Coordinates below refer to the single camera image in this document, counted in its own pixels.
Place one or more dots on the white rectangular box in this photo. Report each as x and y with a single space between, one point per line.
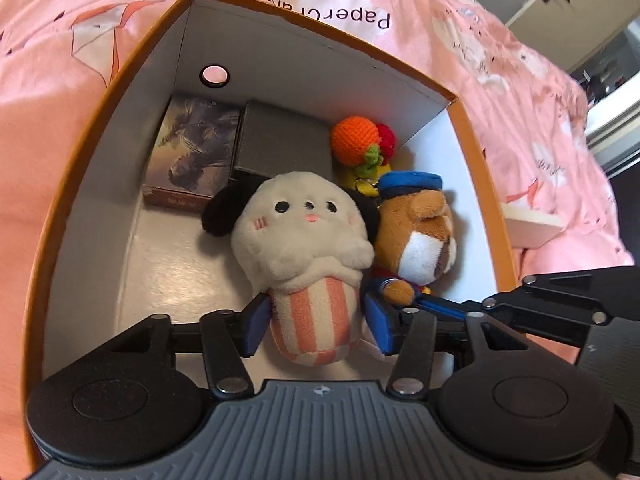
530 229

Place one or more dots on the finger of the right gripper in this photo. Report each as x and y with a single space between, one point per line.
446 309

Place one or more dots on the brown dog plush blue cap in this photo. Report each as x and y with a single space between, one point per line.
415 244

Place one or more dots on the pink printed duvet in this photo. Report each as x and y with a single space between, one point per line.
528 116

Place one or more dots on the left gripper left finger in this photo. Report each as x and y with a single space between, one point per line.
228 337

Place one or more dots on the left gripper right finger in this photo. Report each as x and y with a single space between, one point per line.
410 335

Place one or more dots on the yellow keychain charm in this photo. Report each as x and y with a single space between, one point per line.
346 177

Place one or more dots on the orange cardboard storage box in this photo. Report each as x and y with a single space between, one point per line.
107 259

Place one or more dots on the beige door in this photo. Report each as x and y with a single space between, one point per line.
570 33

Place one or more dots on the black flat box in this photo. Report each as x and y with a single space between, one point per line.
272 140

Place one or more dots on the orange red crochet fruit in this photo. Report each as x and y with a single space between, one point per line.
365 146

